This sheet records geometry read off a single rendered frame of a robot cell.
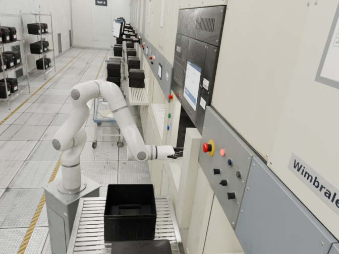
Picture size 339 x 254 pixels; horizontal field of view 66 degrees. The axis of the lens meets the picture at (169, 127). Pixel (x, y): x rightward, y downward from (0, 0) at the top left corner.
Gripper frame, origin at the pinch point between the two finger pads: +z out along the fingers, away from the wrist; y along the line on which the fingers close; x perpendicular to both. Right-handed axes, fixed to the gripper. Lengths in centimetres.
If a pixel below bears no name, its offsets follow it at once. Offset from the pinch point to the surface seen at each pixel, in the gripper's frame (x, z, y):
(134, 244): -33, -28, 33
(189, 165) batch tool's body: 6.8, -3.3, 25.7
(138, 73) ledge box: -14, 2, -290
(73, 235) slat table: -43, -59, 13
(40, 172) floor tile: -119, -126, -170
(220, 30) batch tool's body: 67, 1, 26
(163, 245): -32.8, -14.5, 34.7
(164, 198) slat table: -43.0, -4.0, -13.4
